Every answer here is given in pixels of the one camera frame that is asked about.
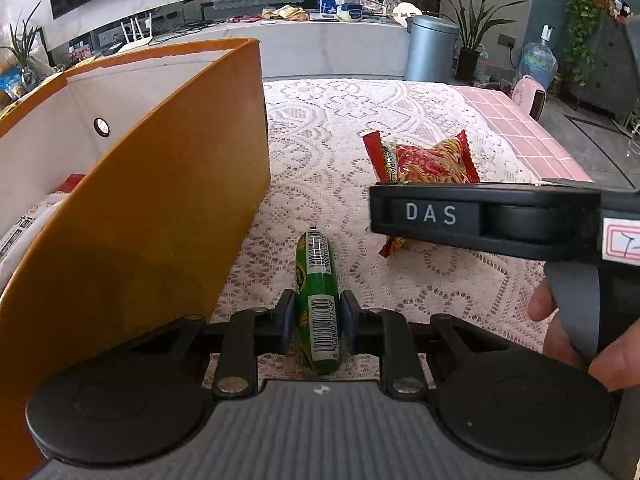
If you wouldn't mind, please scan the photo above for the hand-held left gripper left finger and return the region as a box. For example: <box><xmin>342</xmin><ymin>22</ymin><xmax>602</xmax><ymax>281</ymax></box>
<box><xmin>120</xmin><ymin>289</ymin><xmax>297</xmax><ymax>401</ymax></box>

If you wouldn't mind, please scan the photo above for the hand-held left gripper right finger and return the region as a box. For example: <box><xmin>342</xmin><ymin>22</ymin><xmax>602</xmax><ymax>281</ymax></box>
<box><xmin>339</xmin><ymin>290</ymin><xmax>506</xmax><ymax>401</ymax></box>

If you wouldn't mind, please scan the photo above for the green sausage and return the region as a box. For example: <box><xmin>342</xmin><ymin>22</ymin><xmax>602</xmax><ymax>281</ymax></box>
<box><xmin>294</xmin><ymin>229</ymin><xmax>341</xmax><ymax>376</ymax></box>

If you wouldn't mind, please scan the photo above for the red stick snack packet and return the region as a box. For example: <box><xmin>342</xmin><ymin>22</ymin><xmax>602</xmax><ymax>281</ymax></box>
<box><xmin>362</xmin><ymin>130</ymin><xmax>481</xmax><ymax>258</ymax></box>

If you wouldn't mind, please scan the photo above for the orange cardboard box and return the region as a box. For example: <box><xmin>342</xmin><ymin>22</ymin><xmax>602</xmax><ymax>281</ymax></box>
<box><xmin>0</xmin><ymin>37</ymin><xmax>272</xmax><ymax>480</ymax></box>

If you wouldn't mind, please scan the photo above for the large red snack packet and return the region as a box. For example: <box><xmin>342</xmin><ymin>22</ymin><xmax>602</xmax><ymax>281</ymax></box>
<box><xmin>54</xmin><ymin>174</ymin><xmax>87</xmax><ymax>194</ymax></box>

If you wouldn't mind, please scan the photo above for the white spicy strip packet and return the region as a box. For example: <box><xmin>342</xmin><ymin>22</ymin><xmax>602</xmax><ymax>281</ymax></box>
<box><xmin>0</xmin><ymin>192</ymin><xmax>66</xmax><ymax>291</ymax></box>

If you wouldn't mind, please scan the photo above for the person's right hand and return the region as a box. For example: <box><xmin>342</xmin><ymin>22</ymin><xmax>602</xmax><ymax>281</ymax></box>
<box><xmin>529</xmin><ymin>280</ymin><xmax>640</xmax><ymax>392</ymax></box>

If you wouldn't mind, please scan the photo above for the pink checkered tablecloth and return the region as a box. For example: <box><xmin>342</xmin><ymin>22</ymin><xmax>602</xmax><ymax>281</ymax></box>
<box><xmin>452</xmin><ymin>85</ymin><xmax>596</xmax><ymax>183</ymax></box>

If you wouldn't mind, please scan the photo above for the pink space heater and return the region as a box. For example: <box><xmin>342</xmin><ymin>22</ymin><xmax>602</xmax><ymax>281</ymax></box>
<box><xmin>511</xmin><ymin>75</ymin><xmax>547</xmax><ymax>121</ymax></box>

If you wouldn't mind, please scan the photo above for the long leaf potted plant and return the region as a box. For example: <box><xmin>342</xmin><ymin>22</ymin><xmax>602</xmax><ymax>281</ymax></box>
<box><xmin>431</xmin><ymin>0</ymin><xmax>528</xmax><ymax>86</ymax></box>

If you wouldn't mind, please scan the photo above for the blue water bottle with pump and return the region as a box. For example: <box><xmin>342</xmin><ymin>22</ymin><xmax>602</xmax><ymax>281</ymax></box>
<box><xmin>517</xmin><ymin>25</ymin><xmax>558</xmax><ymax>91</ymax></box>

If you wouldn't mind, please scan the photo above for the grey metal trash can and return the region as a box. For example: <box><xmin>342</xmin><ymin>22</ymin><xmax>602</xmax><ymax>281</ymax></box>
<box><xmin>404</xmin><ymin>15</ymin><xmax>460</xmax><ymax>83</ymax></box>

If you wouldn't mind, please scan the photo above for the white round object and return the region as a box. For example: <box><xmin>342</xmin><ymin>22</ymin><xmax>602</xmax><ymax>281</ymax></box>
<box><xmin>391</xmin><ymin>1</ymin><xmax>421</xmax><ymax>26</ymax></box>

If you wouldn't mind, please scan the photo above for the trailing pothos plant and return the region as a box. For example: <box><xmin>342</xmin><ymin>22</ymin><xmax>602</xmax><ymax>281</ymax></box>
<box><xmin>550</xmin><ymin>0</ymin><xmax>616</xmax><ymax>86</ymax></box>

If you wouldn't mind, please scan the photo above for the white marble tv console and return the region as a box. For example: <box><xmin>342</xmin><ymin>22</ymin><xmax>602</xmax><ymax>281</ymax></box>
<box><xmin>50</xmin><ymin>20</ymin><xmax>416</xmax><ymax>81</ymax></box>

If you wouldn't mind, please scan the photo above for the white wifi router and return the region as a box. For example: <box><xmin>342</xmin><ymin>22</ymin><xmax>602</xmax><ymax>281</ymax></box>
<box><xmin>120</xmin><ymin>12</ymin><xmax>156</xmax><ymax>51</ymax></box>

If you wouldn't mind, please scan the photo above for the small potted grass plant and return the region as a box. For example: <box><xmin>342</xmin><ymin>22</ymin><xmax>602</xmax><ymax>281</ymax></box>
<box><xmin>0</xmin><ymin>2</ymin><xmax>43</xmax><ymax>91</ymax></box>

